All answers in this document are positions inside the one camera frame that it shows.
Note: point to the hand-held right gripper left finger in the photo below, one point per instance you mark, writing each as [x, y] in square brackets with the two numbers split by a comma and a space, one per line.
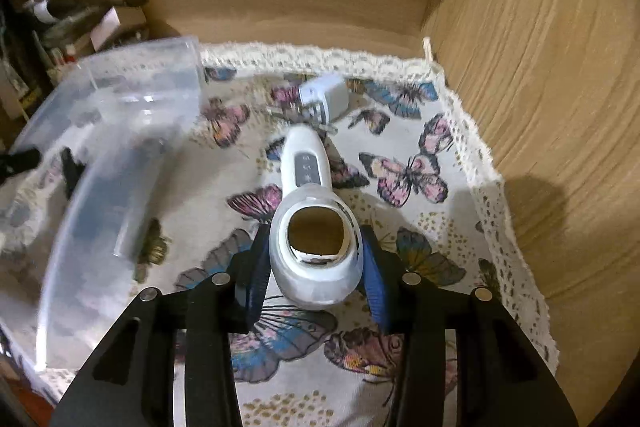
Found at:
[252, 287]

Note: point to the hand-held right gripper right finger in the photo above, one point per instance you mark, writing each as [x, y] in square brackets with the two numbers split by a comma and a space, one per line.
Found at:
[380, 292]

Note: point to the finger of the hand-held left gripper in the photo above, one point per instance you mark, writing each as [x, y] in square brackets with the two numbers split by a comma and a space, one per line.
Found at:
[20, 161]

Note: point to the clear plastic storage box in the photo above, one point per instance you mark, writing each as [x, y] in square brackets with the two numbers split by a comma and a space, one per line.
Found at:
[100, 117]

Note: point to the white handheld massager device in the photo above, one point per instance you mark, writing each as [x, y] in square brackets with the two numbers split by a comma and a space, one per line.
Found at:
[305, 157]

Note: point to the small black bottle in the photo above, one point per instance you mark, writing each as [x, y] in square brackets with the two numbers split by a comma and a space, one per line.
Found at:
[72, 172]

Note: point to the butterfly print lace tablecloth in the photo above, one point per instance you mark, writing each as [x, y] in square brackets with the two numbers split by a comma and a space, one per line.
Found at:
[450, 232]

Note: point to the small brown gold bottle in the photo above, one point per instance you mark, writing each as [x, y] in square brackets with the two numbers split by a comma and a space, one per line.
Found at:
[152, 247]

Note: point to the pile of papers and boxes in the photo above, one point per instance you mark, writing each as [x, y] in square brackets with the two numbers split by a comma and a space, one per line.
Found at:
[65, 22]

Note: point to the pink and white small box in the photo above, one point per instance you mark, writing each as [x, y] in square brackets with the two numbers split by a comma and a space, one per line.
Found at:
[117, 27]

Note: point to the white charger plug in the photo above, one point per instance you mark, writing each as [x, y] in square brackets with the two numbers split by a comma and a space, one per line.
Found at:
[325, 94]

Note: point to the wooden desk hutch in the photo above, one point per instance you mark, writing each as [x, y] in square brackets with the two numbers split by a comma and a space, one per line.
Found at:
[550, 82]

